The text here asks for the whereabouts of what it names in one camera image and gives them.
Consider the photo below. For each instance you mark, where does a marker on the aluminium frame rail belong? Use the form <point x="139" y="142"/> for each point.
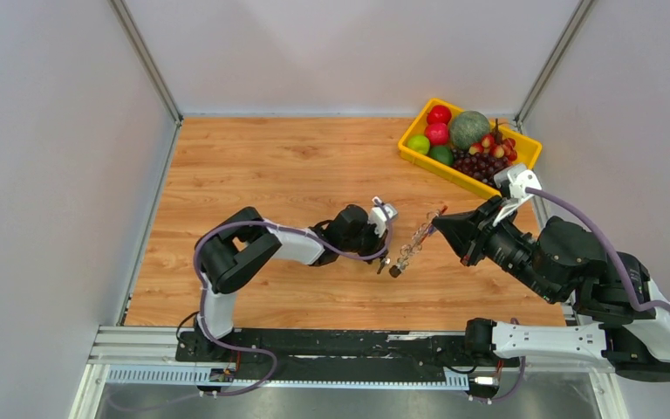
<point x="145" y="355"/>

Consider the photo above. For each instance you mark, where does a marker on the red apple back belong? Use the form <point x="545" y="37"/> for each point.
<point x="439" y="114"/>

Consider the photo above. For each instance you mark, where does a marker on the green grey melon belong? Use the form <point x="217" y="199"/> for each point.
<point x="468" y="128"/>

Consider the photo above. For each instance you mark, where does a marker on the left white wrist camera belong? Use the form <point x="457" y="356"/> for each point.
<point x="381" y="215"/>

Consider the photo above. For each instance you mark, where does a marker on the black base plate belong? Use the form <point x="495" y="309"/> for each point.
<point x="257" y="357"/>

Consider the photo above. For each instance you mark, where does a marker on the yellow plastic fruit tray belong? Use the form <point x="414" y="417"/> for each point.
<point x="528" y="150"/>

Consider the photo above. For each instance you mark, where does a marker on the purple grape bunch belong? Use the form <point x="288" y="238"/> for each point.
<point x="481" y="167"/>

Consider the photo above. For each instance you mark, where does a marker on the red cherry cluster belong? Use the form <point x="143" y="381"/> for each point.
<point x="496" y="144"/>

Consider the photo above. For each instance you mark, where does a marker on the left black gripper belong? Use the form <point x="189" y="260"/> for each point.
<point x="378" y="243"/>

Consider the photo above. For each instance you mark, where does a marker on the pink red apple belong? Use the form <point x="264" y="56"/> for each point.
<point x="438" y="134"/>

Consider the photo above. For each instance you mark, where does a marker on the black car key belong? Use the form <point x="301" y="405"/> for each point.
<point x="393" y="269"/>

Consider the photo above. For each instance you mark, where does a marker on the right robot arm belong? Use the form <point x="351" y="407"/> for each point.
<point x="565" y="262"/>

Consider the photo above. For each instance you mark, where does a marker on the clear keyring with red tag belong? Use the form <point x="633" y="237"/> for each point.
<point x="414" y="247"/>

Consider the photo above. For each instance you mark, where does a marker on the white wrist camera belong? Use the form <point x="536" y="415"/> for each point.
<point x="513" y="182"/>
<point x="381" y="215"/>

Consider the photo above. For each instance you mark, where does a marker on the dark green lime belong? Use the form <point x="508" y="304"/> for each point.
<point x="442" y="154"/>

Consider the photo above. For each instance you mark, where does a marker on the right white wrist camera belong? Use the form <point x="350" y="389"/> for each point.
<point x="513" y="182"/>

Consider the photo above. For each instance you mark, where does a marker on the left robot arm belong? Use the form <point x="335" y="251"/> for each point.
<point x="229" y="256"/>

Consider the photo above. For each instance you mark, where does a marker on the light green apple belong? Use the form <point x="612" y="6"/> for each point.
<point x="419" y="143"/>

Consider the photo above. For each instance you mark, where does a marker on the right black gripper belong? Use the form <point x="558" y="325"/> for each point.
<point x="468" y="231"/>

